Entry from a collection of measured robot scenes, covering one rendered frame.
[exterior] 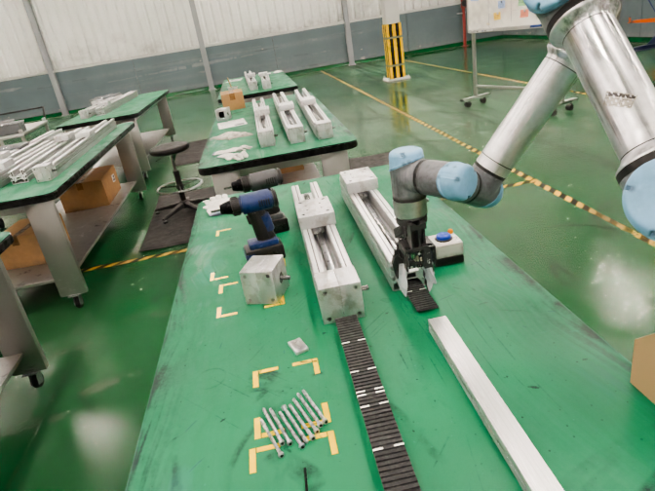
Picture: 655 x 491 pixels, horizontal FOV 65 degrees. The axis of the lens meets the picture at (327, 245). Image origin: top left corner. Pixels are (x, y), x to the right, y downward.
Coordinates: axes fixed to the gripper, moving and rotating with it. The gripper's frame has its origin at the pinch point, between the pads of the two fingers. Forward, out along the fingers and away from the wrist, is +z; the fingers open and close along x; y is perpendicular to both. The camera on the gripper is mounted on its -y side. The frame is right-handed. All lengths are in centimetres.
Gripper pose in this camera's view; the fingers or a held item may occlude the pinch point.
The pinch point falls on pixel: (415, 287)
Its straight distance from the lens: 129.9
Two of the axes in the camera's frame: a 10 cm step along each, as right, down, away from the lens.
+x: 9.8, -2.0, 0.7
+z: 1.5, 9.0, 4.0
